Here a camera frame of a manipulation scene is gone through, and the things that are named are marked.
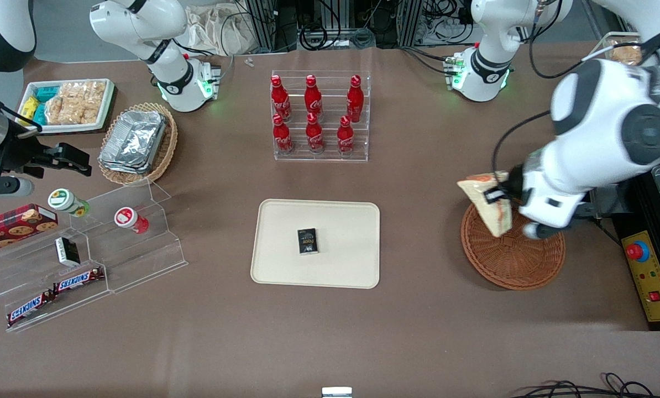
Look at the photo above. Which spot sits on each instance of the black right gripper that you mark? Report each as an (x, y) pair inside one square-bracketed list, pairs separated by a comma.
[(19, 155)]

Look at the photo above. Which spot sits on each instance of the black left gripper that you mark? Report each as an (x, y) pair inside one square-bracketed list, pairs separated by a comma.
[(514, 181)]

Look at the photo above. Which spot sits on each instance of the triangular sandwich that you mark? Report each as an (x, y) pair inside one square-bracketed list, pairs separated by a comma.
[(493, 220)]

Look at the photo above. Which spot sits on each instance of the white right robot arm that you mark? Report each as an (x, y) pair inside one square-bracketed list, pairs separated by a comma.
[(142, 27)]

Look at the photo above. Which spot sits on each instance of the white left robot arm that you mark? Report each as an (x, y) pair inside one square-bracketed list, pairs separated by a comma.
[(601, 110)]

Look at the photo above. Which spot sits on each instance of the white rectangular snack tray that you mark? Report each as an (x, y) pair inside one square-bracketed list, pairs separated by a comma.
[(108, 108)]

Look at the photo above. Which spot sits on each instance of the silver foil tray stack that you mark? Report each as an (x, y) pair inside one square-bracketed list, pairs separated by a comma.
[(134, 138)]

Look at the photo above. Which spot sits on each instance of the round brown wicker basket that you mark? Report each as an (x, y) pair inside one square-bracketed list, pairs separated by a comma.
[(507, 265)]

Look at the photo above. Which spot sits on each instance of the oval light wicker basket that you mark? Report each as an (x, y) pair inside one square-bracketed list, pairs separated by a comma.
[(167, 149)]

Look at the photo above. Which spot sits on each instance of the beige plastic tray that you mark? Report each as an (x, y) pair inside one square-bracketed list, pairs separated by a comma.
[(341, 271)]

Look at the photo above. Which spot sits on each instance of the green lidded drink bottle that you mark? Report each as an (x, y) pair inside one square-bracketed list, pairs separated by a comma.
[(67, 202)]

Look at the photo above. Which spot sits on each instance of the rice cracker pack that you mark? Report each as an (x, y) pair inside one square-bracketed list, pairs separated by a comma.
[(90, 110), (84, 89), (63, 110)]

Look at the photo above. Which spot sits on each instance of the teal snack packet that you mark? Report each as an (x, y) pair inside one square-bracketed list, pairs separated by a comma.
[(39, 113), (47, 93)]

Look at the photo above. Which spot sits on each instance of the yellow snack packet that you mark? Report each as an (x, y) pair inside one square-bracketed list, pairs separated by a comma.
[(28, 108)]

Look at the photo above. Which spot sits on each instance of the red lidded drink bottle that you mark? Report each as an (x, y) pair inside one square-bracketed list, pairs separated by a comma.
[(130, 219)]

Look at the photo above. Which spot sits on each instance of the red cookie box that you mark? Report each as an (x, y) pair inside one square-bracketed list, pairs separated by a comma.
[(15, 226)]

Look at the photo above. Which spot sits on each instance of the black and white small box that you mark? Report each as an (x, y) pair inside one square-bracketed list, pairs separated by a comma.
[(67, 251)]

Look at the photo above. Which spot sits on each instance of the grey power box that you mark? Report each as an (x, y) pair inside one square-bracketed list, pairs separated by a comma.
[(612, 202)]

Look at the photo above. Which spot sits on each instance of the clear acrylic stepped shelf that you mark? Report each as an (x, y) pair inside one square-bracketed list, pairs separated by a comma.
[(142, 260)]

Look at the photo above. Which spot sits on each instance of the snickers chocolate bar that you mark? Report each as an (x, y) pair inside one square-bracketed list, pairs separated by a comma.
[(29, 308), (78, 280)]

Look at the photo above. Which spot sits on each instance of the red emergency stop button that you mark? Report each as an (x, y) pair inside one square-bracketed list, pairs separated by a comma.
[(638, 251)]

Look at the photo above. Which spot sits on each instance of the red cola bottle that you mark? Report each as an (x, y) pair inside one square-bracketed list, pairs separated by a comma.
[(313, 99), (355, 102), (314, 137), (345, 139), (282, 138), (279, 99)]

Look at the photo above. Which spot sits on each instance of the clear acrylic bottle rack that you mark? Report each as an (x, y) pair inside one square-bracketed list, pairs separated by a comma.
[(330, 157)]

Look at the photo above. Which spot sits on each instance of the yellow black control box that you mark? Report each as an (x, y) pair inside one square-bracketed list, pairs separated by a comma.
[(653, 276)]

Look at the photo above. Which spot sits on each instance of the bagged cracker pack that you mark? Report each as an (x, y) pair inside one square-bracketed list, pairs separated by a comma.
[(626, 54)]

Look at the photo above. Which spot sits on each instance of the beige cloth bag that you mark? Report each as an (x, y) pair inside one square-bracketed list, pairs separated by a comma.
[(219, 30)]

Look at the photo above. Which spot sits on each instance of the small black card box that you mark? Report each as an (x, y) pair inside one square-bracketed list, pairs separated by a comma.
[(308, 241)]

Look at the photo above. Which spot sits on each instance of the white edge marker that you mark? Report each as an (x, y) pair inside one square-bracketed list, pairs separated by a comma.
[(336, 392)]

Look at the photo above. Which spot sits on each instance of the aluminium frame post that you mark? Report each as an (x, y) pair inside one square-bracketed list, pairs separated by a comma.
[(261, 22), (410, 22)]

